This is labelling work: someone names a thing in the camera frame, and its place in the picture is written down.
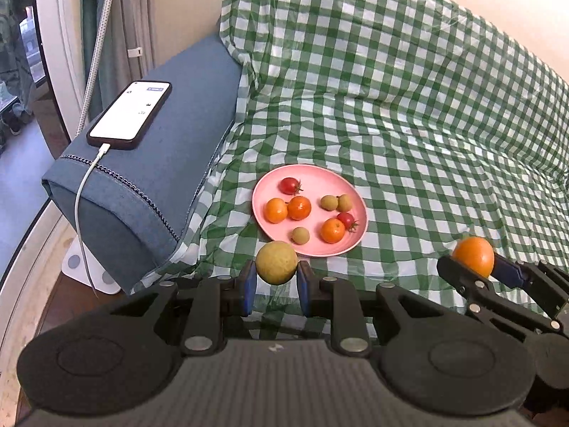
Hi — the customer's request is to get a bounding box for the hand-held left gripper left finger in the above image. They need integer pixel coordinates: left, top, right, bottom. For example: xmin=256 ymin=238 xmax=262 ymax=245
xmin=107 ymin=260 xmax=258 ymax=357

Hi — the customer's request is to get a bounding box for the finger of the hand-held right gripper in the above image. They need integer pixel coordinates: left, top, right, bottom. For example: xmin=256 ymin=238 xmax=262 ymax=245
xmin=437 ymin=255 xmax=564 ymax=337
xmin=491 ymin=253 xmax=569 ymax=317

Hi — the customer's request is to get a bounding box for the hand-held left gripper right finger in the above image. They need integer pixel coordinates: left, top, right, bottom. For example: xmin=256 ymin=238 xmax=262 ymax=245
xmin=297 ymin=260 xmax=450 ymax=357

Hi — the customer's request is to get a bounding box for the small orange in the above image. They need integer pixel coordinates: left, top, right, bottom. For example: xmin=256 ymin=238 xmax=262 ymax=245
xmin=265 ymin=198 xmax=289 ymax=224
xmin=321 ymin=217 xmax=346 ymax=244
xmin=452 ymin=237 xmax=495 ymax=279
xmin=287 ymin=196 xmax=312 ymax=221

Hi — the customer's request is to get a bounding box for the pink round plate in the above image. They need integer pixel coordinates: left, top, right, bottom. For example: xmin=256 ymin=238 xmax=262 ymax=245
xmin=251 ymin=164 xmax=369 ymax=257

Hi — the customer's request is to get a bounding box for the blue sofa armrest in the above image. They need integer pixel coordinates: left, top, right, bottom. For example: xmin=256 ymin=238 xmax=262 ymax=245
xmin=42 ymin=33 xmax=243 ymax=295

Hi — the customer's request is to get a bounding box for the white bathroom scale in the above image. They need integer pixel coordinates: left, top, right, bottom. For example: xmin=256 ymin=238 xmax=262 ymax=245
xmin=61 ymin=239 xmax=123 ymax=296

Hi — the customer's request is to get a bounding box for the green checked tablecloth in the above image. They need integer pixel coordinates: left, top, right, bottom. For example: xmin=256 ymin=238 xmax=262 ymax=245
xmin=133 ymin=0 xmax=569 ymax=336

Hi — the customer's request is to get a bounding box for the black smartphone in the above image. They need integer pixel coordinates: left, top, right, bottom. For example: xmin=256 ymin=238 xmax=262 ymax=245
xmin=86 ymin=80 xmax=172 ymax=151

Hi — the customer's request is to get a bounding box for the grey curtain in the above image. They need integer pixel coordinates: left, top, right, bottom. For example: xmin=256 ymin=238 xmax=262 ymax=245
xmin=81 ymin=0 xmax=154 ymax=118

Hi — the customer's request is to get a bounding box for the white charging cable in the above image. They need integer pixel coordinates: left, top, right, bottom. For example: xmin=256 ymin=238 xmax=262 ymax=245
xmin=75 ymin=143 xmax=112 ymax=300

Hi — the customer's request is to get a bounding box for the grey braided hose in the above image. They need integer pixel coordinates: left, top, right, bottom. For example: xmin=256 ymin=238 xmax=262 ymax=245
xmin=75 ymin=0 xmax=122 ymax=139

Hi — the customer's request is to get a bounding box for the white door frame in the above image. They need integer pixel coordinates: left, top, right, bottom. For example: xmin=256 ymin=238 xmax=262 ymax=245
xmin=34 ymin=0 xmax=87 ymax=147

